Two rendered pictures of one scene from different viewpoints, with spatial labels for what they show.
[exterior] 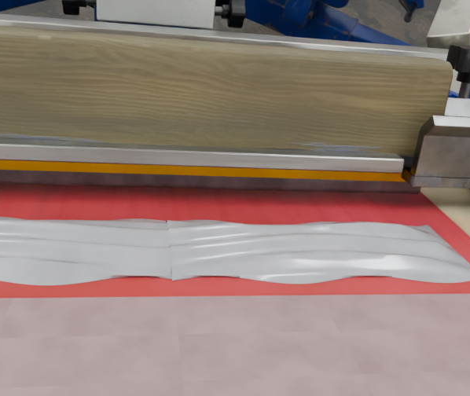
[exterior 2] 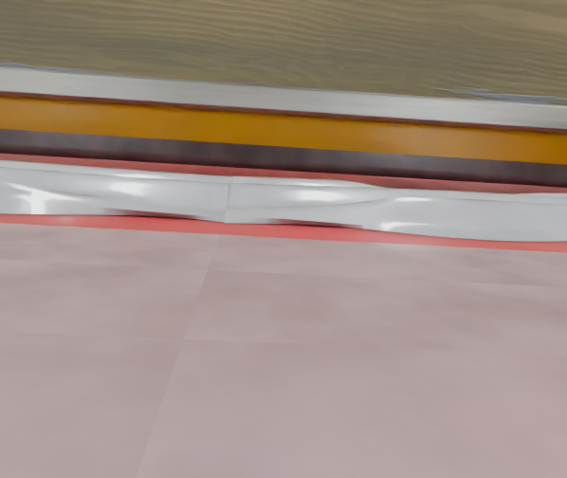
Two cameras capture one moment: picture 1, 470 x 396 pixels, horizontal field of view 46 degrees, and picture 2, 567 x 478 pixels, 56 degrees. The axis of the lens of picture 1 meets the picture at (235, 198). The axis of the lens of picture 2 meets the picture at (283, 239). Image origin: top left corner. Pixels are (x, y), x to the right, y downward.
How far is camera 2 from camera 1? 0.17 m
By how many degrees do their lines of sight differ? 13
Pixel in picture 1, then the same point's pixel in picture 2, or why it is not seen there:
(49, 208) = not seen: hidden behind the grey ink
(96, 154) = (131, 85)
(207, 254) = (300, 198)
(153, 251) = (195, 185)
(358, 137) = (543, 82)
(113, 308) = (76, 236)
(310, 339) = (564, 296)
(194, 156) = (283, 95)
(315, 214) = not seen: hidden behind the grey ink
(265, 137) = (395, 79)
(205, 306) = (286, 246)
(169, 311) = (201, 246)
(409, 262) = not seen: outside the picture
